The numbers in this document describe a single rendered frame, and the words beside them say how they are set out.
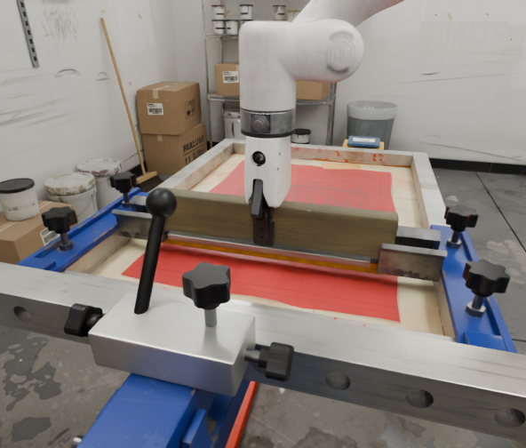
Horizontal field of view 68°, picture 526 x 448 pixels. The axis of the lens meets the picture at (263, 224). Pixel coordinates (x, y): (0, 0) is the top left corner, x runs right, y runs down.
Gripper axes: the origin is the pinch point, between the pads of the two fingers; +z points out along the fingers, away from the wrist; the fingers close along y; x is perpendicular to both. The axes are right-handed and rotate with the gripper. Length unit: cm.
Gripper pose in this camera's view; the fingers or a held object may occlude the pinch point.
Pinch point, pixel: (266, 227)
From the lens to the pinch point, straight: 61.2
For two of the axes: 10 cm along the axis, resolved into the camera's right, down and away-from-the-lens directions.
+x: -9.6, -1.2, 2.4
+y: 2.7, -4.3, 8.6
